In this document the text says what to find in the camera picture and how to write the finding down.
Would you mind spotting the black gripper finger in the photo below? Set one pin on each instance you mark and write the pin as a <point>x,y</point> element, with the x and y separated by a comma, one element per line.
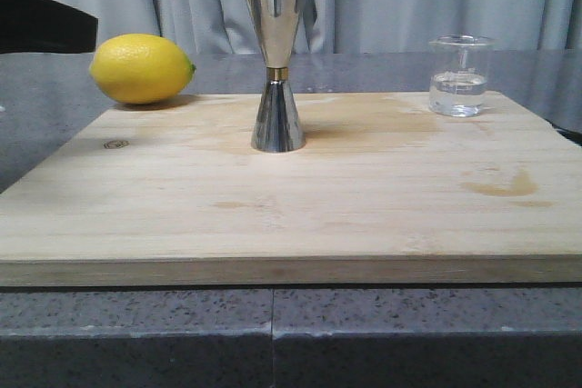
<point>46,26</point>

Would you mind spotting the yellow lemon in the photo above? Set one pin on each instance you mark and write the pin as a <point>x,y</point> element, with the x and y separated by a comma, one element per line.
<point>141,68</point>

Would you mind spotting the wooden cutting board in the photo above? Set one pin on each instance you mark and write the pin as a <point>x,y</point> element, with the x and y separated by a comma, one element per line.
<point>383,192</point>

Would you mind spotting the steel double jigger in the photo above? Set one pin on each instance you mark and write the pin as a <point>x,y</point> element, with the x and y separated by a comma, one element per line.
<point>277,128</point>

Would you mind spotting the small glass beaker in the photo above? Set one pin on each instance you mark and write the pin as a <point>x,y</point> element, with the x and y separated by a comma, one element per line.
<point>459,78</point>

